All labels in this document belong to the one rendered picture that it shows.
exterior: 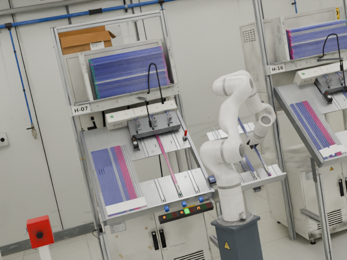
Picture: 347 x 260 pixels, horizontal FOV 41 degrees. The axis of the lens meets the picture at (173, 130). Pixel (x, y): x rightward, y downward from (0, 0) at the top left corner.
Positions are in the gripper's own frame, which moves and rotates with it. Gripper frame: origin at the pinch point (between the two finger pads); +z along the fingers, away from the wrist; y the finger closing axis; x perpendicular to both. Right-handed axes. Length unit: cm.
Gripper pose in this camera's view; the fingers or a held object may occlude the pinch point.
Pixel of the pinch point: (253, 145)
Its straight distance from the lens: 308.5
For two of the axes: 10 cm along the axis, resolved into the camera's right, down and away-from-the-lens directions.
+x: 3.1, 8.3, -4.6
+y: -9.5, 2.2, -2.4
